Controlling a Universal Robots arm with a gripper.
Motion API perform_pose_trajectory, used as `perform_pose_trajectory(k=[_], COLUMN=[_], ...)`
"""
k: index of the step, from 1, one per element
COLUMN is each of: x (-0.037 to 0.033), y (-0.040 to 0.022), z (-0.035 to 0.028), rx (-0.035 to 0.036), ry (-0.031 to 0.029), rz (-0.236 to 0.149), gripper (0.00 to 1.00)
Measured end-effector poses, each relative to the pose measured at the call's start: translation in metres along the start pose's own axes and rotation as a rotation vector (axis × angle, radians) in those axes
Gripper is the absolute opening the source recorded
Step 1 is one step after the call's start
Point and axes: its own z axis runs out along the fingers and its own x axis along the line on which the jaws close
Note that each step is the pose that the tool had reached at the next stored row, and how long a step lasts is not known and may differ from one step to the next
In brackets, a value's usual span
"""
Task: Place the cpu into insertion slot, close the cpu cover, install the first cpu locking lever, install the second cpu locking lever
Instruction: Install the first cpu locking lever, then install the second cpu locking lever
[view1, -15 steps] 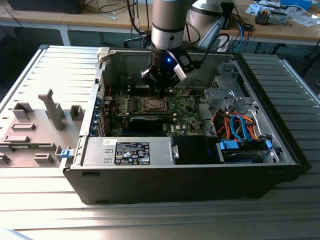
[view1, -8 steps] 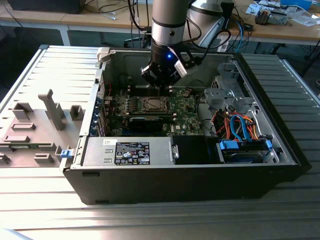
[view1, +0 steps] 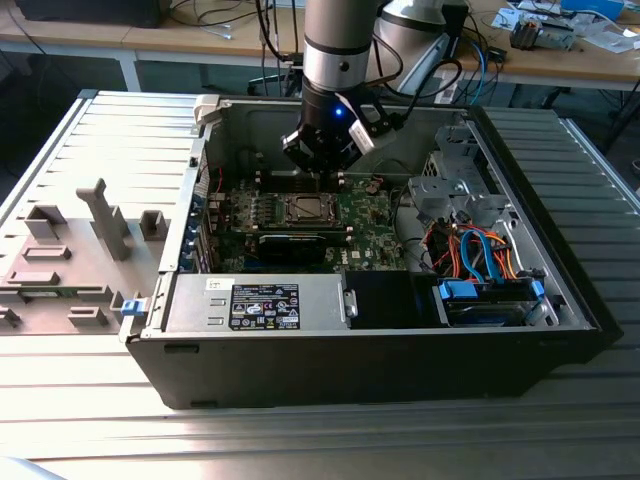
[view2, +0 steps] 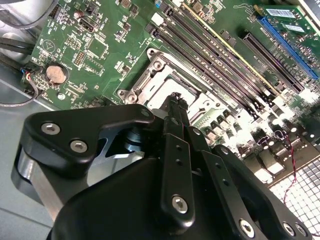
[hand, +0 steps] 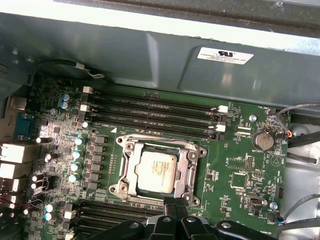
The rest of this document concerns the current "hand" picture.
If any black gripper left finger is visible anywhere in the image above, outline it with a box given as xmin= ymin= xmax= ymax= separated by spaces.
xmin=84 ymin=197 xmax=177 ymax=240

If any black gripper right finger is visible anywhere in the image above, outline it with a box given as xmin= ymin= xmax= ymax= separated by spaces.
xmin=176 ymin=198 xmax=276 ymax=240

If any thin wire locking lever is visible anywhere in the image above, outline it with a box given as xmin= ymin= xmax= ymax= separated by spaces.
xmin=186 ymin=149 xmax=201 ymax=198
xmin=119 ymin=139 xmax=131 ymax=187

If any metal socket cover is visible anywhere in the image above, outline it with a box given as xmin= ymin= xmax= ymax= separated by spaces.
xmin=119 ymin=141 xmax=198 ymax=203

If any black RAM slot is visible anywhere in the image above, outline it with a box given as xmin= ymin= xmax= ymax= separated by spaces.
xmin=78 ymin=113 xmax=225 ymax=141
xmin=82 ymin=86 xmax=229 ymax=113
xmin=81 ymin=94 xmax=227 ymax=123
xmin=65 ymin=227 xmax=106 ymax=240
xmin=66 ymin=199 xmax=165 ymax=213
xmin=67 ymin=218 xmax=148 ymax=232
xmin=63 ymin=209 xmax=151 ymax=222
xmin=79 ymin=104 xmax=226 ymax=133

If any CPU socket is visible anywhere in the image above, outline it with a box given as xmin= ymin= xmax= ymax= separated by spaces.
xmin=108 ymin=133 xmax=209 ymax=208

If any green motherboard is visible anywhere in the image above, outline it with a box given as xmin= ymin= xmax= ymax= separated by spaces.
xmin=24 ymin=72 xmax=293 ymax=240

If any silver coin cell battery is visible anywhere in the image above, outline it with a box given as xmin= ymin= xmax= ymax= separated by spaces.
xmin=252 ymin=131 xmax=273 ymax=151

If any silver rear port block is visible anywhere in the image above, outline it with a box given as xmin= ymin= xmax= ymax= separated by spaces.
xmin=0 ymin=142 xmax=35 ymax=165
xmin=0 ymin=162 xmax=28 ymax=180

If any black PC case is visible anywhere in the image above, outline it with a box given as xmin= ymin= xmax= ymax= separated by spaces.
xmin=0 ymin=0 xmax=320 ymax=240

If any white printed case label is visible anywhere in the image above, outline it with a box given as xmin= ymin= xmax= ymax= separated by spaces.
xmin=196 ymin=45 xmax=255 ymax=66

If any thin cable with coloured plug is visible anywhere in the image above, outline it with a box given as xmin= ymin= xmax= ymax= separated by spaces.
xmin=276 ymin=193 xmax=320 ymax=230

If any black looped cable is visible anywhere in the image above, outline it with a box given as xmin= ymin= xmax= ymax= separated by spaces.
xmin=286 ymin=129 xmax=320 ymax=165

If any red wire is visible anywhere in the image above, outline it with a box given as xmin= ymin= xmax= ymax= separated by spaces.
xmin=0 ymin=196 xmax=45 ymax=211

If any grey fan cable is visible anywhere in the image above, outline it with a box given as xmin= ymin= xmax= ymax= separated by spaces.
xmin=276 ymin=102 xmax=320 ymax=138

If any black cable with white label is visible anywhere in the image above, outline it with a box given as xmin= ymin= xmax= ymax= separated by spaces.
xmin=36 ymin=57 xmax=107 ymax=81

